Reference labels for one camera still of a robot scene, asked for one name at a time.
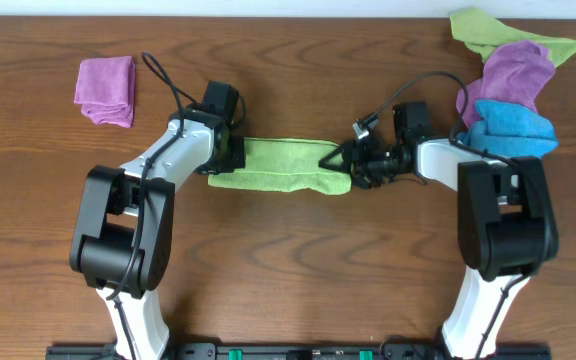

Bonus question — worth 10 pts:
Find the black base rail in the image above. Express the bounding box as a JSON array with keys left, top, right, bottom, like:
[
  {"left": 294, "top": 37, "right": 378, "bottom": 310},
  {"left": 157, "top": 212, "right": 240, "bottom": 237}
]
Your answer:
[{"left": 45, "top": 343, "right": 552, "bottom": 360}]

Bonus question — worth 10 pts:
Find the green microfiber cloth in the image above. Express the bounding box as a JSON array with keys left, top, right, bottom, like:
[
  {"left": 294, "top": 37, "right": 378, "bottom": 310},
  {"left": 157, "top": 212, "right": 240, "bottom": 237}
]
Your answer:
[{"left": 208, "top": 138, "right": 352, "bottom": 195}]

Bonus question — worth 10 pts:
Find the folded purple cloth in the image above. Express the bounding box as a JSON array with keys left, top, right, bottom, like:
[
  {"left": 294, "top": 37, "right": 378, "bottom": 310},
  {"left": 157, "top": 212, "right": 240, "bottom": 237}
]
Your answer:
[{"left": 74, "top": 56, "right": 136, "bottom": 128}]

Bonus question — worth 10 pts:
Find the crumpled blue cloth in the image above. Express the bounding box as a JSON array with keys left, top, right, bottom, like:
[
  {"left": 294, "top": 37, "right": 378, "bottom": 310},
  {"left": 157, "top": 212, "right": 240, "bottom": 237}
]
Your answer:
[{"left": 457, "top": 99, "right": 559, "bottom": 158}]

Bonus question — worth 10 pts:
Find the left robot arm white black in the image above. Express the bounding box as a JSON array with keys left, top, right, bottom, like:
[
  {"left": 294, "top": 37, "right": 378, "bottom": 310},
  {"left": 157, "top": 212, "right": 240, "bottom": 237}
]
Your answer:
[{"left": 69, "top": 110, "right": 245, "bottom": 359}]

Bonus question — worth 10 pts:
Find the crumpled green cloth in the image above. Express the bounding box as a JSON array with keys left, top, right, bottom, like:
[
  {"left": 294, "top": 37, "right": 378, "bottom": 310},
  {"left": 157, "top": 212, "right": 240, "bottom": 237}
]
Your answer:
[{"left": 449, "top": 6, "right": 576, "bottom": 69}]

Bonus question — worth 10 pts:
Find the crumpled purple cloth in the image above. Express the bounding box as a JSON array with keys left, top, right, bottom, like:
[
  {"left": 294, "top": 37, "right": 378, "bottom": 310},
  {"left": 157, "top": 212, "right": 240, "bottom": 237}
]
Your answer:
[{"left": 456, "top": 40, "right": 555, "bottom": 128}]

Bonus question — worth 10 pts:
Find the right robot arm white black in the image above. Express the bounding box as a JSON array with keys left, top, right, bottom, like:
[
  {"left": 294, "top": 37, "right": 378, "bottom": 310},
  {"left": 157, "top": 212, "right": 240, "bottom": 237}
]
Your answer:
[{"left": 319, "top": 102, "right": 558, "bottom": 359}]

